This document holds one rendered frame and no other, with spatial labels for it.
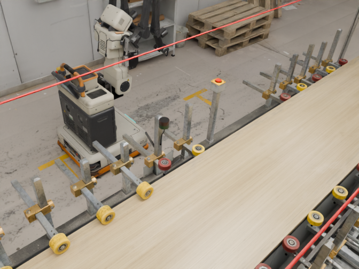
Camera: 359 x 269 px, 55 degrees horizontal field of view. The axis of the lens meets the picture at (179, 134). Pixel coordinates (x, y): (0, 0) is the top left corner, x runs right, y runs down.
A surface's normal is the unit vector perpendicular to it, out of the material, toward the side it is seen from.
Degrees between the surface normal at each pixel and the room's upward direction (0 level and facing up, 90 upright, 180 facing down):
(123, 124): 0
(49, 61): 90
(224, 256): 0
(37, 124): 0
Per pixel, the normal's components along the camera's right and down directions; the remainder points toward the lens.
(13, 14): 0.68, 0.50
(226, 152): 0.06, -0.77
